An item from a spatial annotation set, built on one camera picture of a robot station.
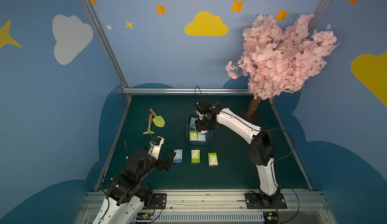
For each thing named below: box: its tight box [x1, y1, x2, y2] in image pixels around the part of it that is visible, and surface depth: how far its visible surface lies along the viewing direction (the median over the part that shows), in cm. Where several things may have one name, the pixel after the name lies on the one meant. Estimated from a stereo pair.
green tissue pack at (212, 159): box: [207, 152, 219, 166], surface depth 88 cm
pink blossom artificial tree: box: [225, 13, 338, 118], surface depth 70 cm
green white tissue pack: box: [190, 149, 201, 163], surface depth 90 cm
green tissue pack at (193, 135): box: [189, 130, 199, 141], surface depth 98 cm
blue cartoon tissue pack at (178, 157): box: [172, 148, 183, 163], surface depth 90 cm
